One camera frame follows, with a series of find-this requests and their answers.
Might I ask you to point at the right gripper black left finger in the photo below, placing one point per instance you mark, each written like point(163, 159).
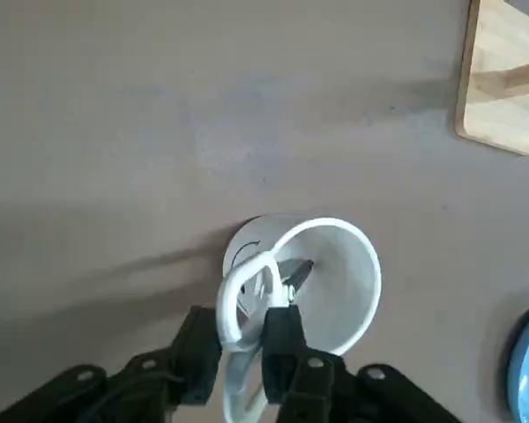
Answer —
point(194, 352)

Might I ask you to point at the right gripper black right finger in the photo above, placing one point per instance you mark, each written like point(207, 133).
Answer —
point(282, 335)

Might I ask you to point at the white mug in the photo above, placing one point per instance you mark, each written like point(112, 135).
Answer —
point(344, 286)

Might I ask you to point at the wooden hanging rack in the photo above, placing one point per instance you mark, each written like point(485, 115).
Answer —
point(498, 88)

